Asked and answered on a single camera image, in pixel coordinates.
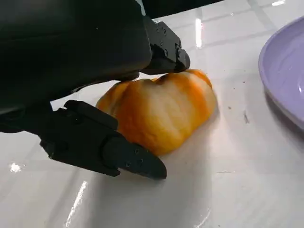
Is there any orange and white toy bread roll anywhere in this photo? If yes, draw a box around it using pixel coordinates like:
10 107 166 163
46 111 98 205
95 68 217 156

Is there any lilac plate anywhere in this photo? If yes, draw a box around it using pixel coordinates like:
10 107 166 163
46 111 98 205
258 16 304 133

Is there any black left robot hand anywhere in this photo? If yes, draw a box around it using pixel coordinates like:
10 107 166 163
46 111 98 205
0 0 191 181

